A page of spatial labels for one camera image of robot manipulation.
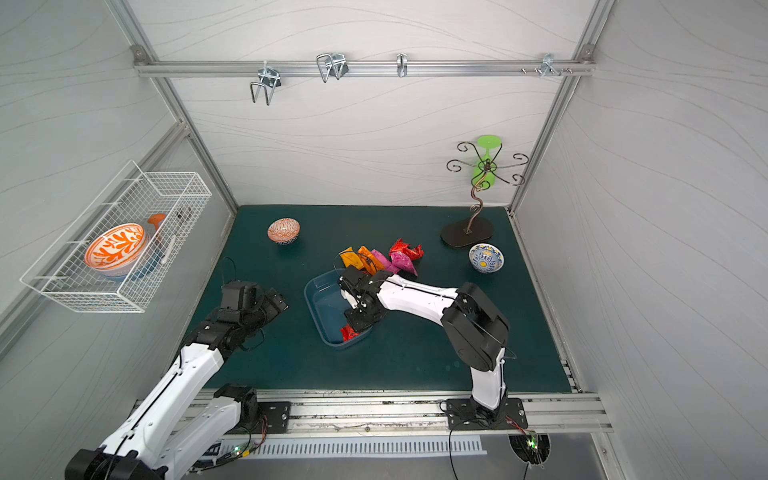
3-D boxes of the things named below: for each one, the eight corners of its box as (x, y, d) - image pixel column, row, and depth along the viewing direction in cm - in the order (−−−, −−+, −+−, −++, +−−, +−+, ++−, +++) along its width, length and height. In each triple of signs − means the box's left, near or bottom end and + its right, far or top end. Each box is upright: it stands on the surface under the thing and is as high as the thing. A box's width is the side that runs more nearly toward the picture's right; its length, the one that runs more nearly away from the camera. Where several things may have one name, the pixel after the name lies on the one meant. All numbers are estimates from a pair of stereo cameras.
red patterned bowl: (266, 248, 109) (262, 241, 106) (274, 224, 117) (271, 217, 114) (295, 248, 109) (292, 241, 106) (301, 224, 117) (299, 217, 114)
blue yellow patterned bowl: (470, 275, 103) (473, 267, 99) (465, 251, 110) (468, 243, 106) (503, 275, 103) (507, 267, 99) (496, 252, 110) (500, 243, 106)
